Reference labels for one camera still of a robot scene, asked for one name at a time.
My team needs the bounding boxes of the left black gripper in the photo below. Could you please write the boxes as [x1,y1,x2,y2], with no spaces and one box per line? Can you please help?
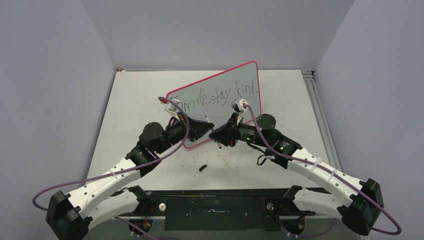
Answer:
[155,111,214,155]

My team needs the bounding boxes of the aluminium rail frame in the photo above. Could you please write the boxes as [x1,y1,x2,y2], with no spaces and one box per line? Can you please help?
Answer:
[66,70,372,240]

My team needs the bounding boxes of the white whiteboard marker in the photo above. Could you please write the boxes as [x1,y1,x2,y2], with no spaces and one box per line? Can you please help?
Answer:
[205,115,222,149]

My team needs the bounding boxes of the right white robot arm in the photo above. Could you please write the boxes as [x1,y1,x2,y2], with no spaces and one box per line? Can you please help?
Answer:
[209,113,384,236]

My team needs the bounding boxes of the pink framed whiteboard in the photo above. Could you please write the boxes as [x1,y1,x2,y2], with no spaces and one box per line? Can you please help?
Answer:
[166,61,262,128]

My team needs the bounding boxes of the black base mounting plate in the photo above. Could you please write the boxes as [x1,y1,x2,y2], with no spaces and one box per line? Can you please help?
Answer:
[126,188,315,232]

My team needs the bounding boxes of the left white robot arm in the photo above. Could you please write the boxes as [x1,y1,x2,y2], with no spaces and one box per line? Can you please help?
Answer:
[46,117,214,240]

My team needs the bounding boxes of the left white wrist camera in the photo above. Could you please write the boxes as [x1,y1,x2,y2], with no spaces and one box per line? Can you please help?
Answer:
[164,98,181,119]

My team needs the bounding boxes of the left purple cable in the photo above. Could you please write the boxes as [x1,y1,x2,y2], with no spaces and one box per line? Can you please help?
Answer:
[32,96,191,240]

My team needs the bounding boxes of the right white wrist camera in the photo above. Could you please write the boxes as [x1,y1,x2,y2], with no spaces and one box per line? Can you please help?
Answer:
[231,98,248,125]

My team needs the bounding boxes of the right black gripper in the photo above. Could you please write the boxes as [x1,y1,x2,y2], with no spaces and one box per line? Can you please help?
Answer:
[209,113,269,148]

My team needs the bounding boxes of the black marker cap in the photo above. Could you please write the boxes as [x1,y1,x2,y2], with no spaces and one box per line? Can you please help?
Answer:
[198,164,207,172]

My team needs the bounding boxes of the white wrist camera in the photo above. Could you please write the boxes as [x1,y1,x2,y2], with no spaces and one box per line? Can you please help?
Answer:
[164,98,181,119]
[231,98,248,125]

